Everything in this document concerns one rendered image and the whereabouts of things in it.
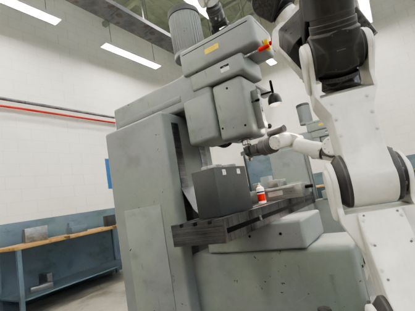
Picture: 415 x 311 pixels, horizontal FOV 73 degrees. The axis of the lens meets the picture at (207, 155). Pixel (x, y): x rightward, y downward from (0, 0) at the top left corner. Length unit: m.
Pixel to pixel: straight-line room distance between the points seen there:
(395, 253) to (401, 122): 7.20
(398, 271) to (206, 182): 0.65
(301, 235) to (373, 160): 0.58
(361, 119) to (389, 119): 7.12
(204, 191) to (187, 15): 1.15
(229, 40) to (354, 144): 0.95
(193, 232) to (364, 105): 0.67
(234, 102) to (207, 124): 0.18
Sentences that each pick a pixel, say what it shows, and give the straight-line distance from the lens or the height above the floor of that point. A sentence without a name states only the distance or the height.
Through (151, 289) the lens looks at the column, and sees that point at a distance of 1.75.
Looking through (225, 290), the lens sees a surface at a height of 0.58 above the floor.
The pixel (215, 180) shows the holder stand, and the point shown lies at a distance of 1.07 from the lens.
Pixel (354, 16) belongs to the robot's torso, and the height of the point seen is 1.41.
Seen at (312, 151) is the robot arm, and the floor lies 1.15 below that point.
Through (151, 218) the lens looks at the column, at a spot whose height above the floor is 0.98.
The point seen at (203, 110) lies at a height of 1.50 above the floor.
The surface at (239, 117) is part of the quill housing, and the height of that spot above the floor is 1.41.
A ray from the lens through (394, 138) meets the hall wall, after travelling 7.90.
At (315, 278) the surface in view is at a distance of 1.33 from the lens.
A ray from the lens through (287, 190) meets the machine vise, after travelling 1.57.
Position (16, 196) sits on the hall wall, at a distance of 5.25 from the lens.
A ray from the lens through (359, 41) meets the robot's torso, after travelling 0.86.
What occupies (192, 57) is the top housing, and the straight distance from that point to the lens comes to 1.67.
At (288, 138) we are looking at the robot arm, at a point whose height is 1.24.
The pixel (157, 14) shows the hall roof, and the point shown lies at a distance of 8.76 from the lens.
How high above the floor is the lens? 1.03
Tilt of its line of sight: 9 degrees up
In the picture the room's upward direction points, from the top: 10 degrees counter-clockwise
